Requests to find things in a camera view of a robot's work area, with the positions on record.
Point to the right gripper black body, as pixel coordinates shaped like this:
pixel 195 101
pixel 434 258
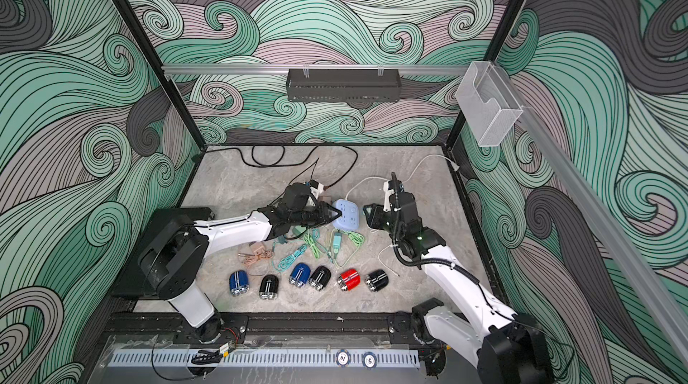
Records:
pixel 395 230

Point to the black wall shelf tray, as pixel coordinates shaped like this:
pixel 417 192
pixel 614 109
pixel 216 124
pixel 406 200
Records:
pixel 343 85

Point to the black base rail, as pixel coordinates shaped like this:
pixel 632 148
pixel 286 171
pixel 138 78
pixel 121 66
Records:
pixel 395 328

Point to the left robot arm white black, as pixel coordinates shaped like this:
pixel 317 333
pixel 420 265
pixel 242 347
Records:
pixel 194 305

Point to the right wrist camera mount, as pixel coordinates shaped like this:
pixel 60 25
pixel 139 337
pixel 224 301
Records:
pixel 390 189

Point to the pink USB charger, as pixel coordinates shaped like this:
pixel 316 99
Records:
pixel 258 249

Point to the perforated white cable duct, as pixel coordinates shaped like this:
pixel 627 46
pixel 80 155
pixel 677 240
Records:
pixel 272 357

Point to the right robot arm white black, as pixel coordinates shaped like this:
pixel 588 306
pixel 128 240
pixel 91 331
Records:
pixel 503 345

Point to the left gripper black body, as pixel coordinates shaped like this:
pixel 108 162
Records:
pixel 309 217

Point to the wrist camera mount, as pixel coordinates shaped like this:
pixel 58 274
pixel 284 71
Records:
pixel 390 189
pixel 302 195

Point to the clear acrylic wall holder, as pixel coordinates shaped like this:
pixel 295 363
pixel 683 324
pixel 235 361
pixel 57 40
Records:
pixel 488 101

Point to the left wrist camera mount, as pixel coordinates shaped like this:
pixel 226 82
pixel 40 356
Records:
pixel 302 195

